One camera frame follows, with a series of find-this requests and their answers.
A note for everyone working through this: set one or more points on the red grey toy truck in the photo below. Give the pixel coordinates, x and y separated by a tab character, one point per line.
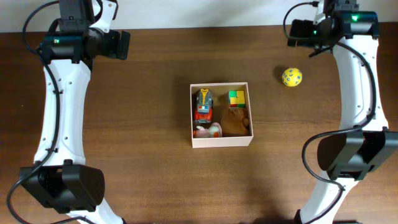
203	106

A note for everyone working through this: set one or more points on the yellow ball with blue letters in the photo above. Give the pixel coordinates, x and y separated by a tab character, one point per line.
292	77

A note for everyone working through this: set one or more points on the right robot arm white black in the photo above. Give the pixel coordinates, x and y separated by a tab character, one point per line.
363	142

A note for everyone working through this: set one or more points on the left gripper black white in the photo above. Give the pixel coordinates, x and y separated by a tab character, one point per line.
121	51

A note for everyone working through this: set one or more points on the brown teddy bear plush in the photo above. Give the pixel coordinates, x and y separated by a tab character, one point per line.
235	122

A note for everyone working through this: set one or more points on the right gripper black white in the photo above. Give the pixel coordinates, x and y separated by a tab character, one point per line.
303	39

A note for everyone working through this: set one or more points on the white open cardboard box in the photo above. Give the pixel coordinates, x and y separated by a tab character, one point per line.
220	104

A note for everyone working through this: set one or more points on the pink white toy duck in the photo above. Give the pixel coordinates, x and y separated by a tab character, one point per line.
214	131

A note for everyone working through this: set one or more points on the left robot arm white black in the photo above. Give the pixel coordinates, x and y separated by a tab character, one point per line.
60	178

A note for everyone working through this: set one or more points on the colourful puzzle cube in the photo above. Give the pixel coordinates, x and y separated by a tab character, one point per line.
236	99

